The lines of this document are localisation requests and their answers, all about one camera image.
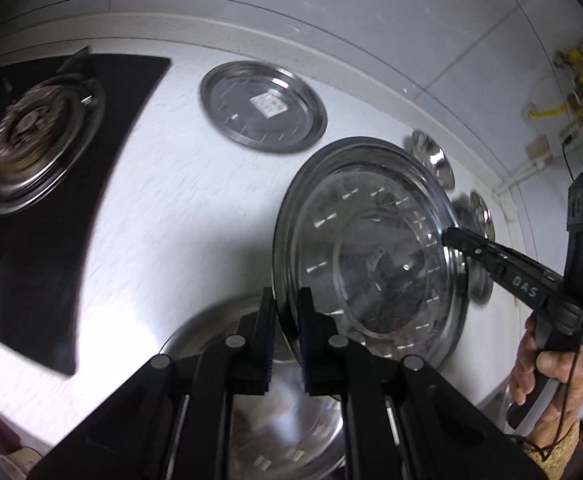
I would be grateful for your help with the yellow gas pipe fittings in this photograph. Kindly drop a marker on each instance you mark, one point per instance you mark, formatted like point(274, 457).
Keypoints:
point(579, 85)

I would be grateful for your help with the person's right hand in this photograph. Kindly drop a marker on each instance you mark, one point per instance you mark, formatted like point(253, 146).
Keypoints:
point(569, 380)

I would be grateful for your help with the labelled steel plate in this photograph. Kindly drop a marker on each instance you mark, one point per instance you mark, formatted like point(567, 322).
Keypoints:
point(266, 105)

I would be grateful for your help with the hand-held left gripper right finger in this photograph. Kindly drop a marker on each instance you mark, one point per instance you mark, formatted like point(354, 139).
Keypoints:
point(305, 350)

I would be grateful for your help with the beige wall outlet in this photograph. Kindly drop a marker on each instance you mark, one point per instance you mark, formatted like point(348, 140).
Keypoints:
point(539, 147)

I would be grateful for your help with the large grey metal bowl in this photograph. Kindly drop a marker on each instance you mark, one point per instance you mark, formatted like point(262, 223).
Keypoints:
point(281, 425)

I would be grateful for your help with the person's right forearm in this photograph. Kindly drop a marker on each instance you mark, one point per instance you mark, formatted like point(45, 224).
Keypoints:
point(556, 447)

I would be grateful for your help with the small steel bowl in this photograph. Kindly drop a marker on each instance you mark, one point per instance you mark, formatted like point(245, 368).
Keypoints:
point(434, 157)
point(479, 217)

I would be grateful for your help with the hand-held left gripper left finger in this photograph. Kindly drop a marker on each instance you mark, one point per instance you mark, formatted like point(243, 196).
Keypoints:
point(267, 345)

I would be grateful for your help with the round steel gas burner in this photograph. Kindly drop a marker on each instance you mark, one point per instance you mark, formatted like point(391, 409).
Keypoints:
point(31, 140)

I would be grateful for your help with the large dashed steel plate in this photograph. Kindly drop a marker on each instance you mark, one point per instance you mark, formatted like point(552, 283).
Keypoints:
point(371, 260)

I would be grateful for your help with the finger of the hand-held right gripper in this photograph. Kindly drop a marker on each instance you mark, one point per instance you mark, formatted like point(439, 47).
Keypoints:
point(474, 250)

